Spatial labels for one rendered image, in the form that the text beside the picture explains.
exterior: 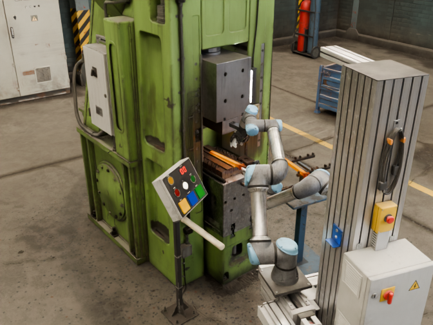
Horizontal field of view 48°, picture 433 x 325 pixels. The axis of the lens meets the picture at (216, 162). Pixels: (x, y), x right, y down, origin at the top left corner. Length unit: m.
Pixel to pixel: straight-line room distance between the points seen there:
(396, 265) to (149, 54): 2.09
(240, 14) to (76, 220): 2.58
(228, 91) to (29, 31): 5.29
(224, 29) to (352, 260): 1.76
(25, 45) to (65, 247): 4.30
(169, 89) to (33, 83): 5.31
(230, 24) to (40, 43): 5.22
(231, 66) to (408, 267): 1.68
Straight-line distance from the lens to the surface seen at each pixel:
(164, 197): 2.99
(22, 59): 8.21
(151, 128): 3.61
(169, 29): 3.09
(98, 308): 3.90
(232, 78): 3.27
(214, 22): 3.29
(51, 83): 8.41
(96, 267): 4.28
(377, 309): 2.36
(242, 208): 3.69
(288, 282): 2.74
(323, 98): 7.39
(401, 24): 11.66
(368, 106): 2.08
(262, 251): 2.63
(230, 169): 3.52
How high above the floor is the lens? 2.58
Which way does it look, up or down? 26 degrees down
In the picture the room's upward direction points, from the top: straight up
